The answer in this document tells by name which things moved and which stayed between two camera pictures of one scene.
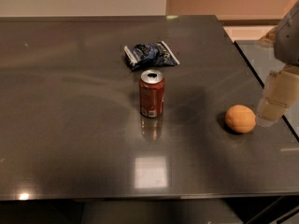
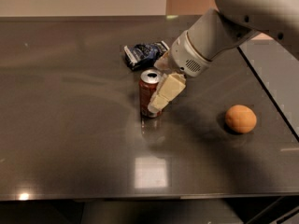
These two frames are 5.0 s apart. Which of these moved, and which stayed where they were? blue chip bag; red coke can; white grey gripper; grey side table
Moved: white grey gripper
Stayed: red coke can; blue chip bag; grey side table
